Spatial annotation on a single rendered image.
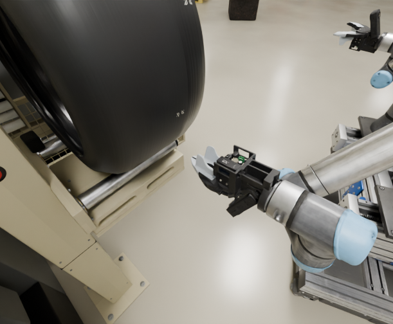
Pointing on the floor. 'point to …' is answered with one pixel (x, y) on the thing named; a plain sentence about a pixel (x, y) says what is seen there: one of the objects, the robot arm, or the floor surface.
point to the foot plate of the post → (107, 307)
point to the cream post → (40, 214)
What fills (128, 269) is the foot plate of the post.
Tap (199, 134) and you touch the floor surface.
